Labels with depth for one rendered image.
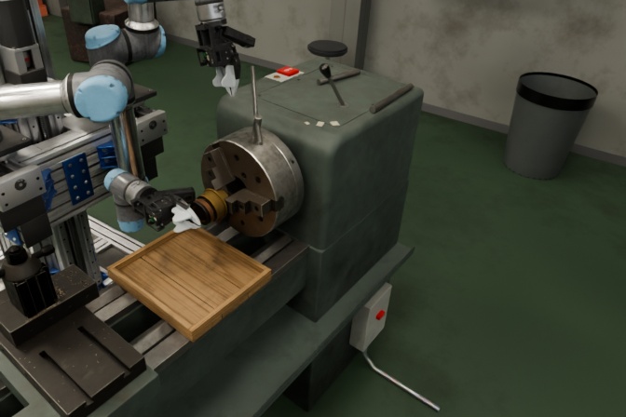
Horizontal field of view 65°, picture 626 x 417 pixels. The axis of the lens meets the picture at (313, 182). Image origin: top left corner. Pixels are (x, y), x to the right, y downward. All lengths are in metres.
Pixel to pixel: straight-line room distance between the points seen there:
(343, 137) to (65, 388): 0.91
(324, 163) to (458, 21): 3.32
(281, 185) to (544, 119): 2.75
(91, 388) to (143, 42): 1.18
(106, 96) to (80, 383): 0.67
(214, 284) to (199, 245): 0.18
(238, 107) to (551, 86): 3.12
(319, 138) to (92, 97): 0.60
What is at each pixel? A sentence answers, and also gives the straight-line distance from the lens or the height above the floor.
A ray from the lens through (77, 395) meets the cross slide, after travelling 1.19.
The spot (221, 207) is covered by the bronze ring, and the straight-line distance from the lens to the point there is 1.39.
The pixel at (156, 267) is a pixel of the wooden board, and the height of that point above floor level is 0.88.
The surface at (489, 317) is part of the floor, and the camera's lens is 2.79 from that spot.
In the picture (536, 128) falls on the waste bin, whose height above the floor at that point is 0.41.
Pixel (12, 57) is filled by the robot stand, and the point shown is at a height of 1.35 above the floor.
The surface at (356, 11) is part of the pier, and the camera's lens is 4.71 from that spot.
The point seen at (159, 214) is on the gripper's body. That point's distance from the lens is 1.38.
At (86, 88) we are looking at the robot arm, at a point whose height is 1.41.
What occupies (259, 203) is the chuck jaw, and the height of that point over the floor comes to 1.11.
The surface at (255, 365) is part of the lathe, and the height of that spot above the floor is 0.54.
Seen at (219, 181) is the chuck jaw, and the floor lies 1.13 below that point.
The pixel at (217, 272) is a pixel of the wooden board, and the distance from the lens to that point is 1.50.
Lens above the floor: 1.90
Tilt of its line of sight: 32 degrees down
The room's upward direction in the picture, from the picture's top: 4 degrees clockwise
